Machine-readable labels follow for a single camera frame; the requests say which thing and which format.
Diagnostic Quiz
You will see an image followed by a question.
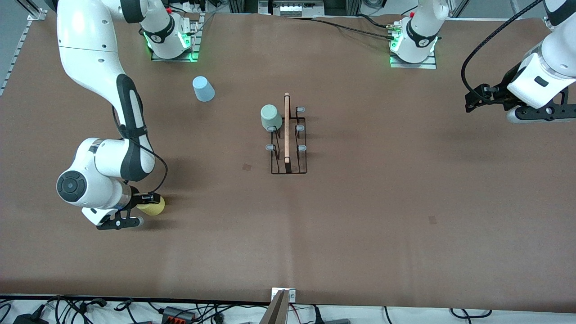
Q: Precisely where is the pale green plastic cup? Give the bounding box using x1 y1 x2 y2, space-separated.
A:
261 104 284 131

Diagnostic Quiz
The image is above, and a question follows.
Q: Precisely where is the black wire cup holder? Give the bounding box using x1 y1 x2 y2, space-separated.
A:
265 92 308 175

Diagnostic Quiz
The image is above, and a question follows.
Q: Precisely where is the dark equipment frame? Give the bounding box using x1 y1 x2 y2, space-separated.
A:
227 0 361 18

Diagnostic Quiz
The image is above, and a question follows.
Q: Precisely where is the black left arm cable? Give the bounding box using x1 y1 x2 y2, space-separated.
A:
462 0 547 100

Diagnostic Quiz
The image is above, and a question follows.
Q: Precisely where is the small grey metal bracket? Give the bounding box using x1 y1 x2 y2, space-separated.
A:
271 288 297 303

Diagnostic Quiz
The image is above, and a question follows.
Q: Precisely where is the white socket strip with plugs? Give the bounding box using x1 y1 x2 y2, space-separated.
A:
173 0 212 14

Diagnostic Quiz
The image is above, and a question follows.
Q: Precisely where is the yellow plastic cup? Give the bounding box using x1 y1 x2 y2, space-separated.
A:
136 198 166 216

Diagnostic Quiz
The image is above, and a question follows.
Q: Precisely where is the black plug with cable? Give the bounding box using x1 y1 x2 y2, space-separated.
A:
310 305 351 324

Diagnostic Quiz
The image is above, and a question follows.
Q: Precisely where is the large table cover sheet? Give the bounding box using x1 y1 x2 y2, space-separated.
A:
0 10 576 312

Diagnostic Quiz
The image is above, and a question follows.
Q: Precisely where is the thin black cable loop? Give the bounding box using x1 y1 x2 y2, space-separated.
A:
450 308 492 318

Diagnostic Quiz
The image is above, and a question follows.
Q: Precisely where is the light blue plastic cup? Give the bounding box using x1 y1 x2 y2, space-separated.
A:
192 76 216 103

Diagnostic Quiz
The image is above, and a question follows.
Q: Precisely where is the orange lever connector block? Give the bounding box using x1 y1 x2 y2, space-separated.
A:
162 306 197 323

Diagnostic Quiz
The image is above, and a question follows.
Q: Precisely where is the brown slanted post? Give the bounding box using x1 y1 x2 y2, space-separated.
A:
260 289 290 324

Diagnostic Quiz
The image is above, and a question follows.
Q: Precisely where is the white power strip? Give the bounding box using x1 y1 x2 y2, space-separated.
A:
269 0 325 18

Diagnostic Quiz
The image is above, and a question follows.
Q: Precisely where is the black base power cable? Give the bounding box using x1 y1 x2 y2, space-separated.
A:
288 15 401 42

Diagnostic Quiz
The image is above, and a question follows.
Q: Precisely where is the aluminium arm base plate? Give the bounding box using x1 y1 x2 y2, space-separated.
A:
151 13 201 63
390 49 438 69

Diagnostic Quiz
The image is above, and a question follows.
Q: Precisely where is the perforated aluminium rail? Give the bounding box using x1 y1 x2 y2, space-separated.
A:
0 20 33 96

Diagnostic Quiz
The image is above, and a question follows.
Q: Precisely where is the black power adapter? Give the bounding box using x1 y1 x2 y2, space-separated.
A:
13 313 49 324

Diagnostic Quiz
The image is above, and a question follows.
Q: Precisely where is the black tangled cable bundle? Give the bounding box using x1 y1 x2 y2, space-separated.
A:
45 295 108 324

